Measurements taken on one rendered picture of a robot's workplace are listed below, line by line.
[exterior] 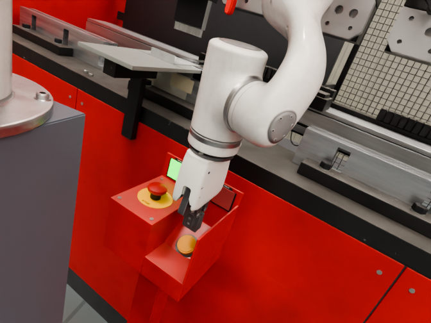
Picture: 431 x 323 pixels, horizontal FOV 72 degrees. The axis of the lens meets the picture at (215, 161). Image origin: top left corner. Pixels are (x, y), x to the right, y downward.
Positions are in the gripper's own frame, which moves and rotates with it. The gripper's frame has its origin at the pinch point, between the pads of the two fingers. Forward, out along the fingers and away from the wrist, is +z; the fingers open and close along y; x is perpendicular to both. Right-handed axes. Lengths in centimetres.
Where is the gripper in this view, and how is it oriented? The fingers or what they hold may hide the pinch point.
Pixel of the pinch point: (193, 218)
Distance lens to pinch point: 56.3
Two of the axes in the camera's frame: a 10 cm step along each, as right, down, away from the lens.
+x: 8.3, 4.3, -3.6
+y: -5.1, 3.1, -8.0
